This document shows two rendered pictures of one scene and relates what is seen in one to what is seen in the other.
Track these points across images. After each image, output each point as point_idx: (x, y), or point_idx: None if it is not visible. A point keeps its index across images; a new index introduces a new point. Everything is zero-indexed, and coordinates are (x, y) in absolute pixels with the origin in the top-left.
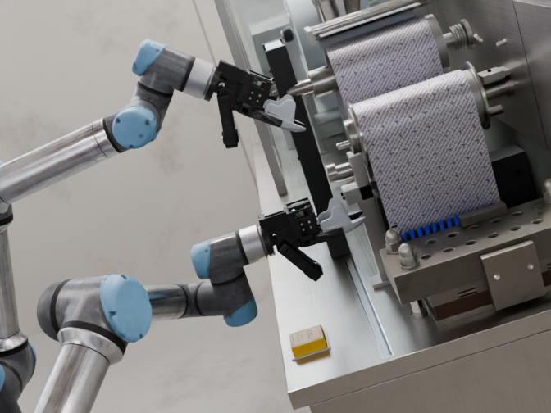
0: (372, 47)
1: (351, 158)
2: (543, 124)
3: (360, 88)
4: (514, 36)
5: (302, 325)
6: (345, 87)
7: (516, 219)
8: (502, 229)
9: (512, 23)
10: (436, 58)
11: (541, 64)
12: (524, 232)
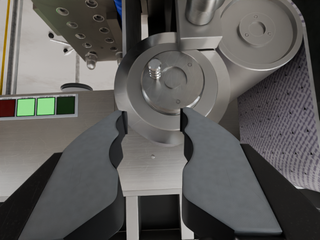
0: (286, 175)
1: (179, 38)
2: (112, 106)
3: (291, 128)
4: (130, 163)
5: None
6: (308, 135)
7: (99, 38)
8: (82, 30)
9: (128, 173)
10: (241, 140)
11: None
12: (70, 38)
